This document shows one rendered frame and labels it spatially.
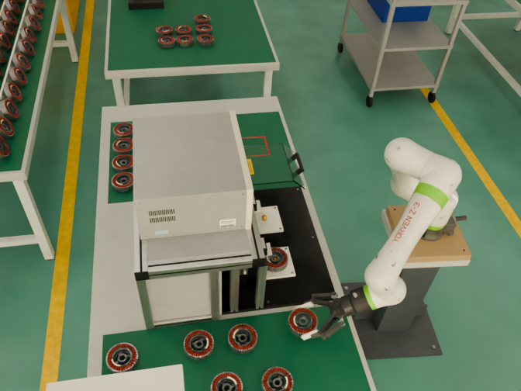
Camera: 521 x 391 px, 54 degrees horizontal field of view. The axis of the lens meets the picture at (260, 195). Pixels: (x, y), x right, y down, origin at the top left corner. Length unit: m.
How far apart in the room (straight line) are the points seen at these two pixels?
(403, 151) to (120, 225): 1.27
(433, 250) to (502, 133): 2.37
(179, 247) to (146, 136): 0.43
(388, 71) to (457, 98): 0.67
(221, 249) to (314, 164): 2.10
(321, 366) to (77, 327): 1.50
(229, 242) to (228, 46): 1.99
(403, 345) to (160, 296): 1.53
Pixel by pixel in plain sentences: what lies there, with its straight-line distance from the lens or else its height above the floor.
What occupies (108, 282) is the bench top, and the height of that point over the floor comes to 0.75.
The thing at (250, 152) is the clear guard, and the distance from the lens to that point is 2.21.
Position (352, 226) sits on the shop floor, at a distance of 3.41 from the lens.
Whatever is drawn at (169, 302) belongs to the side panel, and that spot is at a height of 0.89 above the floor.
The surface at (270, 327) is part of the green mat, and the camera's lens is 2.04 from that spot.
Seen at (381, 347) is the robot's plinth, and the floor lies 0.02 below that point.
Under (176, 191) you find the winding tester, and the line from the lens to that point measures 1.69.
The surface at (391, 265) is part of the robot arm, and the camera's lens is 1.77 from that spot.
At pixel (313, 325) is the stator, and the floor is 0.84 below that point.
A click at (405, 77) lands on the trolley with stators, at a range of 4.57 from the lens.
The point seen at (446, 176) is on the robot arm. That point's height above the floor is 1.35.
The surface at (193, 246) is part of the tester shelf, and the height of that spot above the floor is 1.11.
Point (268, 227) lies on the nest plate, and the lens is 2.29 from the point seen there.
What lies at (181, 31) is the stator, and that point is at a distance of 3.65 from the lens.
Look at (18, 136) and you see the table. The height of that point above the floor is 0.75.
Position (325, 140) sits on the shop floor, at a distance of 4.01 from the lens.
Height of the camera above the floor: 2.52
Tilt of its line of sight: 46 degrees down
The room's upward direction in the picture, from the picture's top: 4 degrees clockwise
